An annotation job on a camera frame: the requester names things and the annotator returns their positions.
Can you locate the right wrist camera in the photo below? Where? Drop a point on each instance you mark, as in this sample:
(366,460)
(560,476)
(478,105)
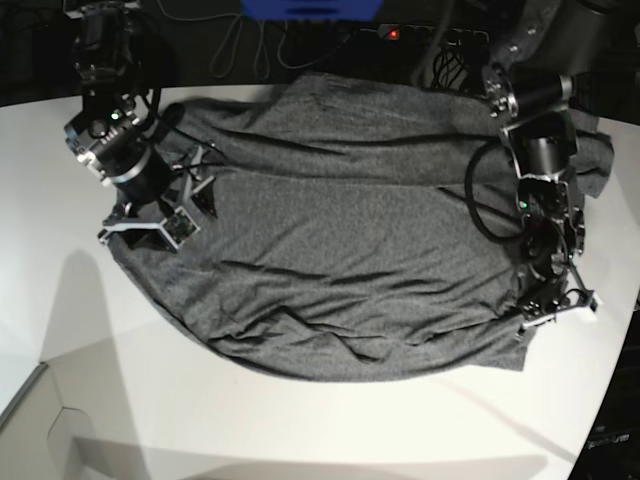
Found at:
(178,228)

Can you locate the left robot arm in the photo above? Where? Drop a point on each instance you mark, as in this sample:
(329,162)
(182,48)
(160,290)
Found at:
(525,187)

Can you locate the blue box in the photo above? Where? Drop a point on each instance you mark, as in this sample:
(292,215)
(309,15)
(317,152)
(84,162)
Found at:
(358,10)

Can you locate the black power strip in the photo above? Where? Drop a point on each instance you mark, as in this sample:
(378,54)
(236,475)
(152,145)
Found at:
(415,33)

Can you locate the grey t-shirt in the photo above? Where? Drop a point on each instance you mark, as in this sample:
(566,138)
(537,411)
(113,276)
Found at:
(341,249)

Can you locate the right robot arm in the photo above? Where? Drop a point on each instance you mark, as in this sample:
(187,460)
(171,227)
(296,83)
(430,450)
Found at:
(120,136)

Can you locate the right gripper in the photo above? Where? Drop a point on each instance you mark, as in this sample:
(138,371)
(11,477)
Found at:
(152,190)

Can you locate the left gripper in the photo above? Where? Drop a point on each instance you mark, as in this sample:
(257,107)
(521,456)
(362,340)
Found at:
(546,302)

